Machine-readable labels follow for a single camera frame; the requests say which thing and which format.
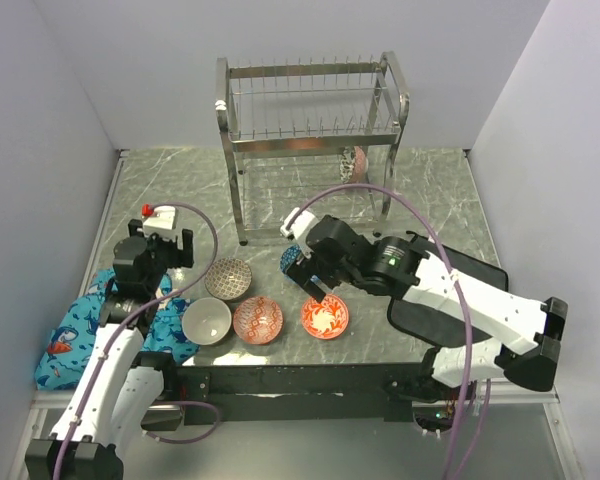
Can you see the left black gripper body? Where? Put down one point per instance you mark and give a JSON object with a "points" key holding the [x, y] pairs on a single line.
{"points": [[165, 254]]}

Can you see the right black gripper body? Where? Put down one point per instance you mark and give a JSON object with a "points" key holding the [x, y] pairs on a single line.
{"points": [[336, 273]]}

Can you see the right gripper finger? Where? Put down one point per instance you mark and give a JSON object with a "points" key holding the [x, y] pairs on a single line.
{"points": [[314, 290], [296, 270]]}

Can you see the black white leaf bowl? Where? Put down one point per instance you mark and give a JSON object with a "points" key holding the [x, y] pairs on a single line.
{"points": [[353, 165]]}

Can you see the steel two-tier dish rack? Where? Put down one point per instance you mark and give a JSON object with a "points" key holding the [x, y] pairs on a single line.
{"points": [[284, 124]]}

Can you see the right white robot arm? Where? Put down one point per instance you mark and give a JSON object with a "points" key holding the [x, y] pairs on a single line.
{"points": [[476, 331]]}

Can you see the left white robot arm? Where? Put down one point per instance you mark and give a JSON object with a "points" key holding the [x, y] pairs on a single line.
{"points": [[120, 380]]}

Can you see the blue triangle pattern bowl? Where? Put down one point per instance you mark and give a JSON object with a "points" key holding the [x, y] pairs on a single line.
{"points": [[288, 257]]}

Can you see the orange floral pattern bowl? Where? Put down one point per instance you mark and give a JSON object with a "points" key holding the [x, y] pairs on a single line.
{"points": [[325, 320]]}

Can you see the red geometric pattern bowl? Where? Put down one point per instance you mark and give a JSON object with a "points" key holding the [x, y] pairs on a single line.
{"points": [[258, 320]]}

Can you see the brown floral pattern bowl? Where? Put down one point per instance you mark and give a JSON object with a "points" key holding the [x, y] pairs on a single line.
{"points": [[228, 279]]}

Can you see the plain white grey bowl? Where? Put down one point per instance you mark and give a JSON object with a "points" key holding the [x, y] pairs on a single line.
{"points": [[206, 321]]}

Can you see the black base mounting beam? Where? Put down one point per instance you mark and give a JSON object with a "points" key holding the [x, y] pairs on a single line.
{"points": [[308, 392]]}

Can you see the black microfibre cloth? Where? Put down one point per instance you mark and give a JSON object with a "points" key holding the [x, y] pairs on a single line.
{"points": [[437, 328]]}

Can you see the blue shark print cloth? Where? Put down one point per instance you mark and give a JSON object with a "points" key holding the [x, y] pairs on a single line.
{"points": [[70, 345]]}

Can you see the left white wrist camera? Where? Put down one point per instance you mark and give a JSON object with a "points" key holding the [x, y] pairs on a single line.
{"points": [[161, 221]]}

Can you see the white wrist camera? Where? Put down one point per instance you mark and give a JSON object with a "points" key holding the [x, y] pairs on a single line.
{"points": [[161, 221], [297, 224]]}

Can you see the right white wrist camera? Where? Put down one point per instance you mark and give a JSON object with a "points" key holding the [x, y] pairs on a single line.
{"points": [[297, 224]]}

